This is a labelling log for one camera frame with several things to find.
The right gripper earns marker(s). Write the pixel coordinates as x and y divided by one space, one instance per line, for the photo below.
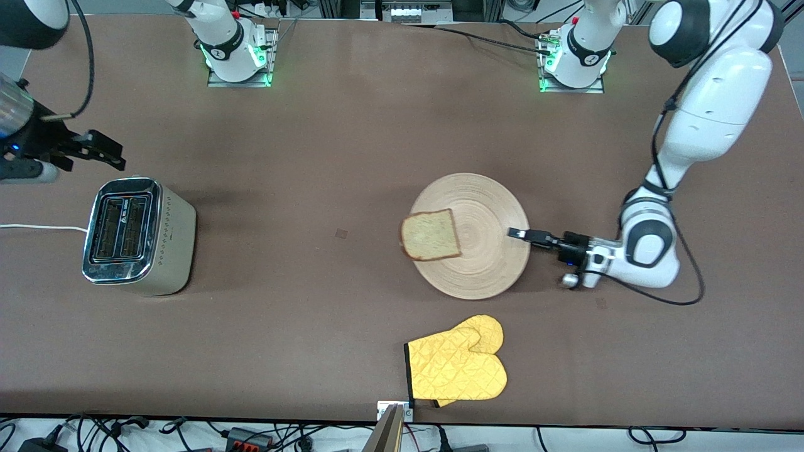
43 139

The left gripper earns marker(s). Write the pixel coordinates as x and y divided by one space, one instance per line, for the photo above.
573 242

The round wooden plate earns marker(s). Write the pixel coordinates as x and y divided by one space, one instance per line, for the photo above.
483 257

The brown bread slice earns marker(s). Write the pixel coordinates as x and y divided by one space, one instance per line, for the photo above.
432 237

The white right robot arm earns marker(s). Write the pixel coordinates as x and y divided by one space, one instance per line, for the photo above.
223 37

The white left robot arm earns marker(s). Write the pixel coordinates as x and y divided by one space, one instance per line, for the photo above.
710 94

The silver two-slot toaster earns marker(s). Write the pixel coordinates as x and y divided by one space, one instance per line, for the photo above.
169 238

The yellow quilted oven mitt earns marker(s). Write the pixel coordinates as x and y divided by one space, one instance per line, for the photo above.
488 329
455 370

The slanted metal profile bar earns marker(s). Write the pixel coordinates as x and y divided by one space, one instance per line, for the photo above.
384 436

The grey electrical terminal box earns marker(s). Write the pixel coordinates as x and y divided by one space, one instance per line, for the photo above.
414 11

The black power adapter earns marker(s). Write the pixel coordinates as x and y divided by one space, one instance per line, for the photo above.
41 446

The black orange connector block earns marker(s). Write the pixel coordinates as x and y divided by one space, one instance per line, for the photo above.
248 438

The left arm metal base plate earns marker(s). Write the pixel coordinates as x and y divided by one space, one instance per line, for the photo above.
598 89

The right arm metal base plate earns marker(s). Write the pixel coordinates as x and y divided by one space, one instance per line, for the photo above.
271 56

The metal table edge bracket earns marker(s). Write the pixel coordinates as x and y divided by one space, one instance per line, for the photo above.
382 409

